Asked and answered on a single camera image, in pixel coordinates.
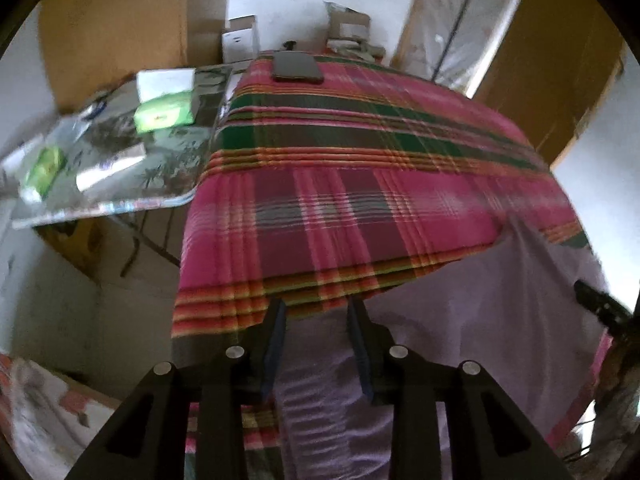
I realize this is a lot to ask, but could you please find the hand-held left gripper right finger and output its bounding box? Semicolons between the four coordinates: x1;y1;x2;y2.
346;297;573;480

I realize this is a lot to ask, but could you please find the pile of light packets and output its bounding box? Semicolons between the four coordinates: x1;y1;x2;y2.
326;37;387;62

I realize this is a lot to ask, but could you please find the small green tissue pack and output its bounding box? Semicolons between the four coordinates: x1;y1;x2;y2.
21;146;68;202

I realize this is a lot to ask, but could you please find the plastic covered glass door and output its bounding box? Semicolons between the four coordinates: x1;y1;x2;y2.
390;0;531;99

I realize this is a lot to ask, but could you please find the white tissue box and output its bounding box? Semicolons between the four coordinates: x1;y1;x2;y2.
136;69;197;104

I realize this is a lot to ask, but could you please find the wooden wardrobe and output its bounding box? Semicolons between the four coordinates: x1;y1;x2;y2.
37;0;233;116

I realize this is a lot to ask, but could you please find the large green tissue pack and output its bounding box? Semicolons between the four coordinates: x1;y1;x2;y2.
133;92;196;134

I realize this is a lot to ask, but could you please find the purple fleece cloth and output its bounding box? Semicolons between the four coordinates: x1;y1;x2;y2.
275;215;609;480

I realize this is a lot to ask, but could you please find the floral quilt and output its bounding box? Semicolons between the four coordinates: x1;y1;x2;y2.
0;352;122;480

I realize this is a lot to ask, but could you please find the brown cardboard box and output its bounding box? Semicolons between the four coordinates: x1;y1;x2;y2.
326;2;372;41

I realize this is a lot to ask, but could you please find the plaid bed sheet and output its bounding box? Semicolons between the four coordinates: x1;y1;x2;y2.
170;55;614;480

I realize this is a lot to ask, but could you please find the black phone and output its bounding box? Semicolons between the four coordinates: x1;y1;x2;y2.
272;51;324;84

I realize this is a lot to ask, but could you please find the wooden door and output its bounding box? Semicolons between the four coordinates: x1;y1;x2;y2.
472;0;627;169

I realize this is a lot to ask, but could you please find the side table with patterned cover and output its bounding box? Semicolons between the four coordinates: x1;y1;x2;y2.
0;64;237;279

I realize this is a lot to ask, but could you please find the silvery packet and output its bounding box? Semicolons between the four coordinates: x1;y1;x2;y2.
75;143;147;192

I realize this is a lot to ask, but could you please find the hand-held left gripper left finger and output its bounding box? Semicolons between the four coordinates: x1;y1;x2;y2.
65;297;288;480

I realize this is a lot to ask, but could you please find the white cardboard box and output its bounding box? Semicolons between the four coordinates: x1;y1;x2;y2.
221;15;261;64

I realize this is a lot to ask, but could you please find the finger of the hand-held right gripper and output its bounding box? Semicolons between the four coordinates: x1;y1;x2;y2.
574;279;633;331

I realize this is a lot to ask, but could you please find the black pole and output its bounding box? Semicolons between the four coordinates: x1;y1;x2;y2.
431;0;484;82

